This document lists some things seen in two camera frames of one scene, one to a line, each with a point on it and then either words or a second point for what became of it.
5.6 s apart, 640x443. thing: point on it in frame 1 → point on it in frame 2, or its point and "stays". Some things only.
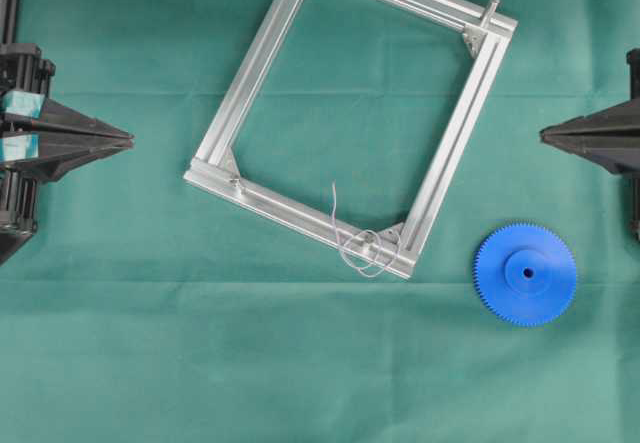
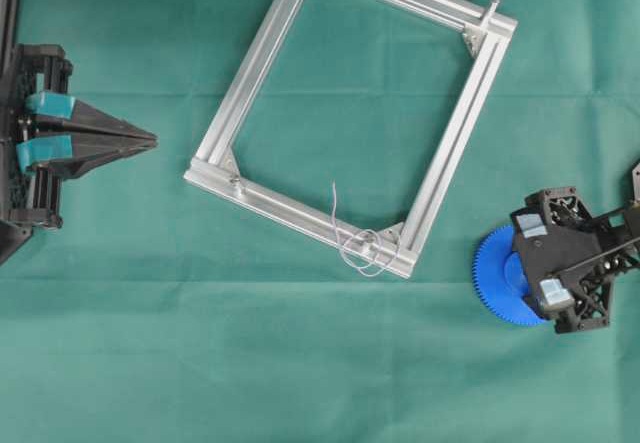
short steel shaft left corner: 236,186 stays
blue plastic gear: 524,273 stays
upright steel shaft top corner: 494,2 stays
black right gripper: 609,137 → 581,248
